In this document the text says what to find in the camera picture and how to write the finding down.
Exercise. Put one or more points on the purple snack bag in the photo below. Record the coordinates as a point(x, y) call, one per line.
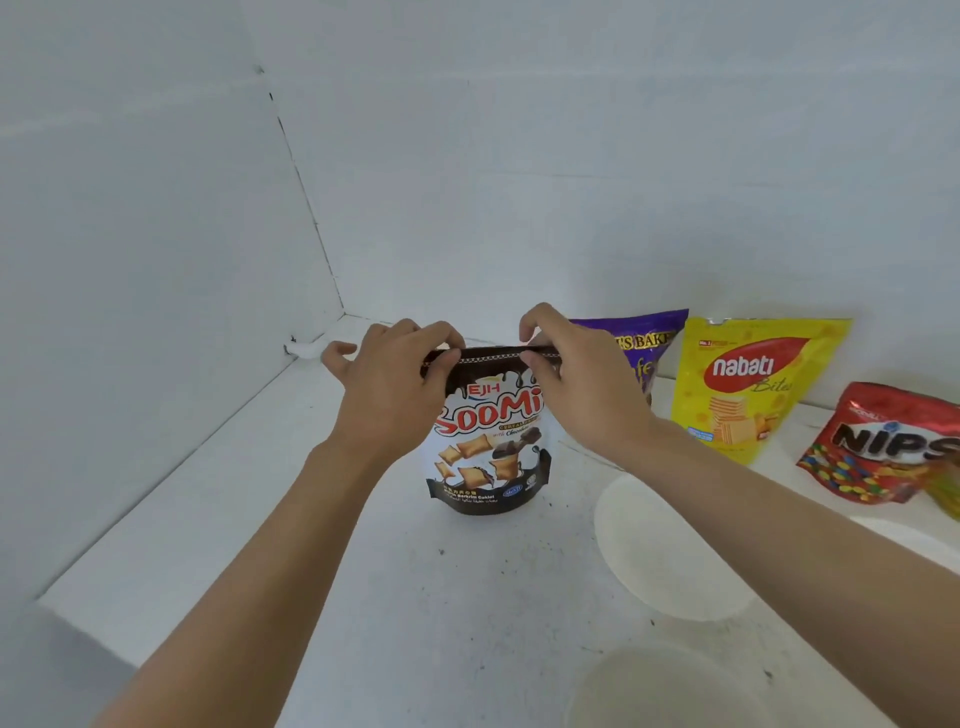
point(652, 337)

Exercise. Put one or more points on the red Nips candy bag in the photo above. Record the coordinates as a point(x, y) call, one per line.
point(885, 442)

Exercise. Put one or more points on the person's left forearm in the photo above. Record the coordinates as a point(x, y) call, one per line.
point(240, 600)

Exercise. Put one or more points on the small white plaster lump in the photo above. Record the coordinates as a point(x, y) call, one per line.
point(304, 349)

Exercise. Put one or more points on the yellow snack bag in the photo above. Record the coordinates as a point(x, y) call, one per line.
point(750, 390)

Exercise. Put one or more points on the person's right forearm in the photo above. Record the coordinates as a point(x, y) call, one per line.
point(810, 570)

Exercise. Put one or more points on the person's left hand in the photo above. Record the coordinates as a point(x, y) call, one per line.
point(382, 405)

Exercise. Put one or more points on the green snack bag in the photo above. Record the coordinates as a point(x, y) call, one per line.
point(949, 491)

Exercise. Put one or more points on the white round bowl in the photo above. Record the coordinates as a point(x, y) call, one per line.
point(660, 555)
point(660, 697)
point(900, 534)

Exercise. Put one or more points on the black white snack bag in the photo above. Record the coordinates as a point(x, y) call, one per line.
point(487, 465)

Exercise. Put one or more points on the person's right hand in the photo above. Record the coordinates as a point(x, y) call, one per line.
point(592, 390)

